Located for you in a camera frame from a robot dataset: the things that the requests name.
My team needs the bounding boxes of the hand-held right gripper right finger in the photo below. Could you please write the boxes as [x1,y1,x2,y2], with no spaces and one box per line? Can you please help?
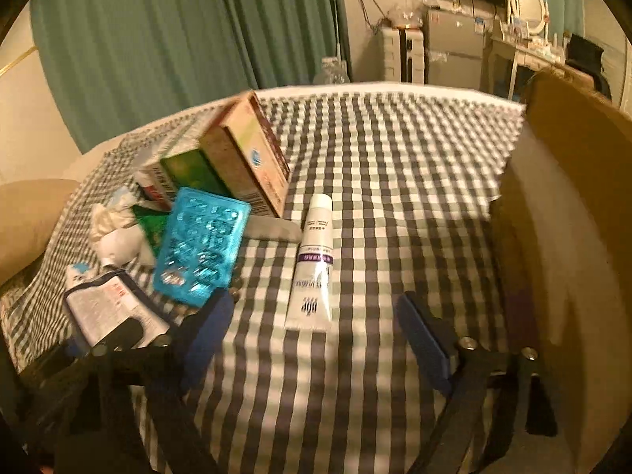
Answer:
[397,291,560,474]

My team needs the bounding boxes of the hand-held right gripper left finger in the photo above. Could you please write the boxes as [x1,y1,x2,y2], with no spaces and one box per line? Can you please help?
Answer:
[20,286,238,474]

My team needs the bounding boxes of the blue blister pill pack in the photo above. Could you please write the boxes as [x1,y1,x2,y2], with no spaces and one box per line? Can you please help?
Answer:
[152,186,252,309]

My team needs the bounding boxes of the white ointment tube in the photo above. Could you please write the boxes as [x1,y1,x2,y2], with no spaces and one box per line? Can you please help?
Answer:
[284,194,335,333]

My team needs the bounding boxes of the beige medicine box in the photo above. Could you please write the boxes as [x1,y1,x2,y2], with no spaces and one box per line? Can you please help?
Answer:
[200,90,291,218]

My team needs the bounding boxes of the cardboard box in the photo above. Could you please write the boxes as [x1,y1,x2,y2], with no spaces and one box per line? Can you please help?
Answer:
[489,66,632,474]

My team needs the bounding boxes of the green packet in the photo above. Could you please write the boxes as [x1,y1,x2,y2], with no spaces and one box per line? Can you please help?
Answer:
[132,205,166,260]

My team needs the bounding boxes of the clear plastic comb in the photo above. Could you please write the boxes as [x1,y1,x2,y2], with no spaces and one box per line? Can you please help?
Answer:
[244,214,303,243]

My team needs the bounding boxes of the checkered cloth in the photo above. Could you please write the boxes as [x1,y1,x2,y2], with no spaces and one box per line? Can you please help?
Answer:
[0,90,527,474]

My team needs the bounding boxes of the crumpled clear plastic bag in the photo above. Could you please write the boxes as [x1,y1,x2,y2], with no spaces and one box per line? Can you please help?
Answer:
[89,188,144,245]

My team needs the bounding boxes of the green box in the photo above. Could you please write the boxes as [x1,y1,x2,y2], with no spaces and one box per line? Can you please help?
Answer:
[160,149,233,199]

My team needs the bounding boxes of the beige pillow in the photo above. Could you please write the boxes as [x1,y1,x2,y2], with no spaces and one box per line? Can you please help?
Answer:
[0,178,82,287]

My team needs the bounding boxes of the clear water bottle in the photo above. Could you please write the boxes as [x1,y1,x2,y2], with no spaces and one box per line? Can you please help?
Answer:
[313,56,352,85]

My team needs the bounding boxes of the white suitcase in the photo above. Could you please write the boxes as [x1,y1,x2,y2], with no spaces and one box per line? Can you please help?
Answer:
[380,27,428,85]

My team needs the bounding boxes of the grey fridge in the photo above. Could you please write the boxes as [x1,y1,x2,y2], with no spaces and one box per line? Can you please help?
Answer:
[425,7,495,92]

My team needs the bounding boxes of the white dressing table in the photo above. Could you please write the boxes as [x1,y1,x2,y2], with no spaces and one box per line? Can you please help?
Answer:
[486,34,568,102]

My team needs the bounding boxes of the wide green curtain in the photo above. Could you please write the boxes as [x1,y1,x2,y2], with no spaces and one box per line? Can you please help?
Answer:
[30,0,347,154]

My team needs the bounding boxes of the clear plastic bag on suitcase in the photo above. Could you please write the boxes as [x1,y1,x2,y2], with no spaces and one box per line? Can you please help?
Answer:
[387,5,425,30]

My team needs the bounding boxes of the black clothes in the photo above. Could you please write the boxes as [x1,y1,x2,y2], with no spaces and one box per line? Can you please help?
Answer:
[563,34,613,100]

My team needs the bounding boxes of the oval white mirror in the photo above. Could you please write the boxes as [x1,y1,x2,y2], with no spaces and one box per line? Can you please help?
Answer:
[508,0,551,38]

